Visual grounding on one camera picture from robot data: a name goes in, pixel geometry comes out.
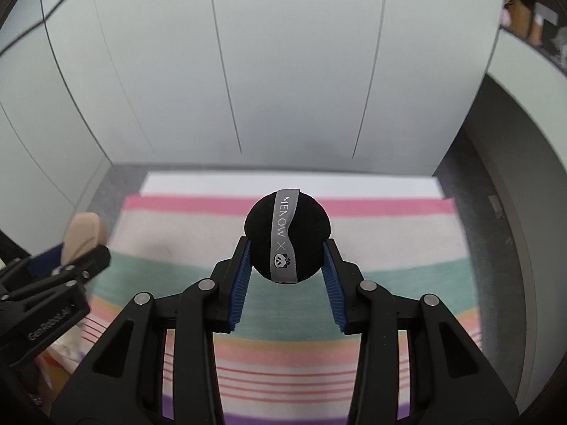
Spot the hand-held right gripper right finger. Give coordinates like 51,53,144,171
322,237,520,425

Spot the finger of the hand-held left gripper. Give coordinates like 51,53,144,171
9,245,111,304
0,243,67,293

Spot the black round powder puff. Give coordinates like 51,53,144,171
245,188,332,285

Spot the striped colourful cloth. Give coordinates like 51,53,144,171
75,195,483,425

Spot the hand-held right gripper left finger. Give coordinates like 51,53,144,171
51,236,254,425

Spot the wooden box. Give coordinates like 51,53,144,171
509,0,539,40

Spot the beige powder puff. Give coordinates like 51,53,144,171
60,212,107,266

